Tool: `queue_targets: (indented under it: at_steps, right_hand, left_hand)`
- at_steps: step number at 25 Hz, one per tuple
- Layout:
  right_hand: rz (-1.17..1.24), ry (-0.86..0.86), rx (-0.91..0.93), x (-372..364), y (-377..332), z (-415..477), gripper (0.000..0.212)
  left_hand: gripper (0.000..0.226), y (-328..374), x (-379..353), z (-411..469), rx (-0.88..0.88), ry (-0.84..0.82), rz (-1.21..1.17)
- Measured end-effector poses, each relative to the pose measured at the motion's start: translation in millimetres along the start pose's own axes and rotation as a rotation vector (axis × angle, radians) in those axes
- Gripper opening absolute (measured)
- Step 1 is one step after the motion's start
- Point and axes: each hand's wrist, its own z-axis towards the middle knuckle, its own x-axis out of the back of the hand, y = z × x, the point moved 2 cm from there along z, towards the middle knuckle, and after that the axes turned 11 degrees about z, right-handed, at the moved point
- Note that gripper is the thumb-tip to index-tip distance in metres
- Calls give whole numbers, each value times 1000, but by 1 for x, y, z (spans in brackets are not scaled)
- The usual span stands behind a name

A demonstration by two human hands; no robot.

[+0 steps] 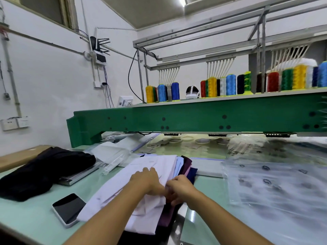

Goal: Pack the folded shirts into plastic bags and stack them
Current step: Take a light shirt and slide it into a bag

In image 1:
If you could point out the person's right hand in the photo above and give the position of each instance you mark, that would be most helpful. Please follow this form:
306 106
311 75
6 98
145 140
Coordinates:
181 190

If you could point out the person's left hand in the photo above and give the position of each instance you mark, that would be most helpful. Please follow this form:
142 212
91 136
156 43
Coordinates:
145 181

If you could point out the white shirt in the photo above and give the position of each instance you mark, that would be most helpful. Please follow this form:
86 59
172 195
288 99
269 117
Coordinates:
112 194

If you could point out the stack of garments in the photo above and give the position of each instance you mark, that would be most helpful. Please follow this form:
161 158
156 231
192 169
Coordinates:
153 222

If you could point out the stack of plastic bags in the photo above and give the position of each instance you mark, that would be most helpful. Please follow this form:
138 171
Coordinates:
276 196

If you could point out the person's right forearm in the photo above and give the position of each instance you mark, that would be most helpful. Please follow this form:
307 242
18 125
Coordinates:
230 222

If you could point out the person's left forearm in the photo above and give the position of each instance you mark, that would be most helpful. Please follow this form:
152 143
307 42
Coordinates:
102 216

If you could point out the crumpled clear plastic film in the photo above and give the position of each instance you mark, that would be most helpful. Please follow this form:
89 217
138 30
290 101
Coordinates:
110 155

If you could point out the grey flat tablet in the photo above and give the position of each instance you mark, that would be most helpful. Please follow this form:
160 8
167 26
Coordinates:
81 173

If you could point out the green machine beam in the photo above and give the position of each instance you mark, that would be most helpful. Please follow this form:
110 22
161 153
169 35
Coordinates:
204 117

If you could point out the white box device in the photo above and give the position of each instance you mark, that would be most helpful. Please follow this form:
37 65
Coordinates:
125 101

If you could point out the black smartphone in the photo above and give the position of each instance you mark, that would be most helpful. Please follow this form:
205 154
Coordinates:
68 209

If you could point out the white headset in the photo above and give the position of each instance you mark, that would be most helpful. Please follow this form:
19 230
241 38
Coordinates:
192 92

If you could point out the black cloth bundle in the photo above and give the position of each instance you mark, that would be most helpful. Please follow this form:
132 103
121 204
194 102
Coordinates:
46 171

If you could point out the row of coloured thread spools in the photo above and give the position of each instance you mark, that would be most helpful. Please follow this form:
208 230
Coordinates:
230 85

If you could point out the brown cardboard box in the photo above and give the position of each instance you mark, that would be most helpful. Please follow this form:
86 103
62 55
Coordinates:
20 156

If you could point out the grey metal thread rack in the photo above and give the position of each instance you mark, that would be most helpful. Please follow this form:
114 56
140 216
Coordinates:
261 43

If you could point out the ceiling light tube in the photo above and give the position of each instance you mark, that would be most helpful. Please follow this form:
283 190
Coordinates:
181 1

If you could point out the wall router with antennas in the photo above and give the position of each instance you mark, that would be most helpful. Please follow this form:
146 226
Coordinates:
98 51

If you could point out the white double wall socket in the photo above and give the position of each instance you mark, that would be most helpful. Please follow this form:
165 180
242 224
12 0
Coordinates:
14 123

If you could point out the grey wall conduit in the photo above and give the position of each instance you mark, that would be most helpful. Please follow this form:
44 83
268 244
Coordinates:
10 74

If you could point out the high wall window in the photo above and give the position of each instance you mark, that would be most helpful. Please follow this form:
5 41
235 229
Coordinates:
48 8

